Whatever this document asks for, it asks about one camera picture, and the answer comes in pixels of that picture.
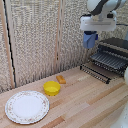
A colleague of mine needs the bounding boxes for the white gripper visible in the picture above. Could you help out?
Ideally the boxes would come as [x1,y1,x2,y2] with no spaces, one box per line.
[79,14,118,42]

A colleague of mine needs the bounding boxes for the blue plastic cup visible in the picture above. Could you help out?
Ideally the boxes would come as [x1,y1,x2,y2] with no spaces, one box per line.
[82,30,99,50]

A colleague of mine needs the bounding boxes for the white rounded object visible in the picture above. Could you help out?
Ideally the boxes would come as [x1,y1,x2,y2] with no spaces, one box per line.
[123,66,128,85]

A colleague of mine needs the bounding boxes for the orange rectangular block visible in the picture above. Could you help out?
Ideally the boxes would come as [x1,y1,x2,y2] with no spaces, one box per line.
[55,75,67,85]

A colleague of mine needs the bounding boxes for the yellow plastic bowl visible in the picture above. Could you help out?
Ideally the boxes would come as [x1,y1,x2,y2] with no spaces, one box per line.
[43,80,62,97]

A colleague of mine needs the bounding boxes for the white floral rim plate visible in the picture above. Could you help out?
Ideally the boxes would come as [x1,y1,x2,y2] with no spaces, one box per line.
[4,90,51,125]

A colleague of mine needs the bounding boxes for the black wire dish rack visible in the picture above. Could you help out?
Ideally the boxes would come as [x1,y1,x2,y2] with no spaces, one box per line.
[79,37,128,85]

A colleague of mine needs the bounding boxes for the wooden frame post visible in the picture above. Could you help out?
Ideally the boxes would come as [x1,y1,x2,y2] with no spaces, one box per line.
[54,0,65,73]
[0,0,16,90]

